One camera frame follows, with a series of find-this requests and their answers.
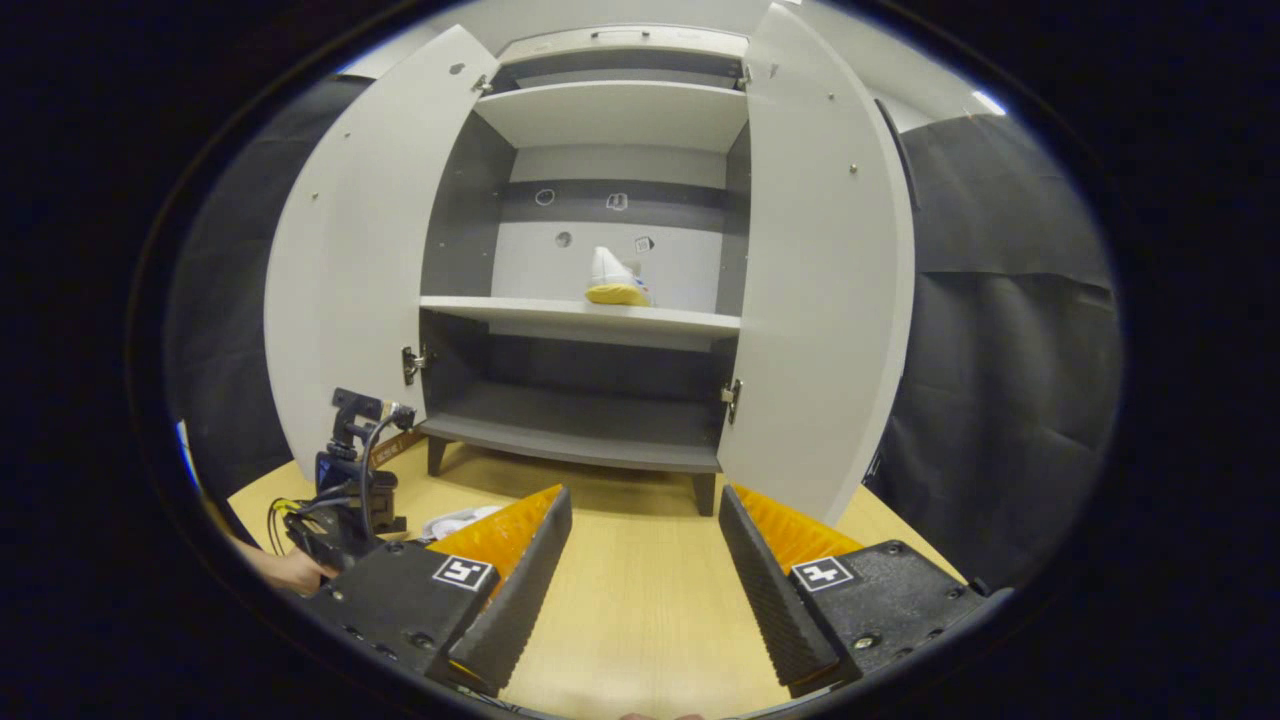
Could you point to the white shoe cabinet door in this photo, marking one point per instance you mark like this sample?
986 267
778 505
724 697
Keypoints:
360 260
820 300

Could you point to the small ceiling light panel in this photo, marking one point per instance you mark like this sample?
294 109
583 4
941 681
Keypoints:
988 102

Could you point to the white shoe with yellow sole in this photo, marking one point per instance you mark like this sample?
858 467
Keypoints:
455 522
612 285

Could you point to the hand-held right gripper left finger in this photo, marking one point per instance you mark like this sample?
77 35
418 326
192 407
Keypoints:
520 600

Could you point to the black backdrop cloth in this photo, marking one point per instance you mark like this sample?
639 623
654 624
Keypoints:
1000 380
225 300

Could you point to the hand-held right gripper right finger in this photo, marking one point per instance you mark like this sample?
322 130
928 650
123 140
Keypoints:
770 590

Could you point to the white and grey shoe cabinet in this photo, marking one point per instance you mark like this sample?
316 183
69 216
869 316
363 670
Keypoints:
610 115

